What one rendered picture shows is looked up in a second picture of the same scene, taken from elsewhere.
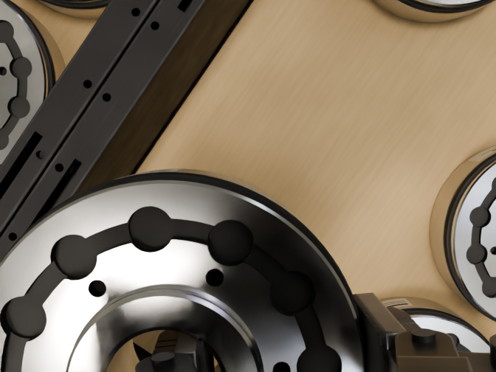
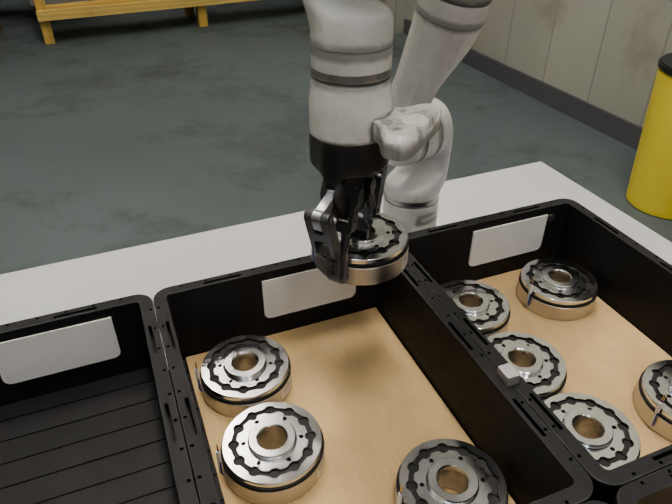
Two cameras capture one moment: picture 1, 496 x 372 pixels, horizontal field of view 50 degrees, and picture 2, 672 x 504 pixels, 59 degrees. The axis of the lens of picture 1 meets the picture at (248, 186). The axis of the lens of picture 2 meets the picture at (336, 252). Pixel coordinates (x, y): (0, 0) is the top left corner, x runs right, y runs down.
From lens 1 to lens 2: 54 cm
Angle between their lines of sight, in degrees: 54
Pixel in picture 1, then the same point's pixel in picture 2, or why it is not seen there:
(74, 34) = not seen: hidden behind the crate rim
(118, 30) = (451, 308)
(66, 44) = not seen: hidden behind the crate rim
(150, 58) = (438, 310)
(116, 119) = (424, 297)
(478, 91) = (353, 479)
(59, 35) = not seen: hidden behind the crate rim
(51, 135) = (429, 283)
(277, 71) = (416, 408)
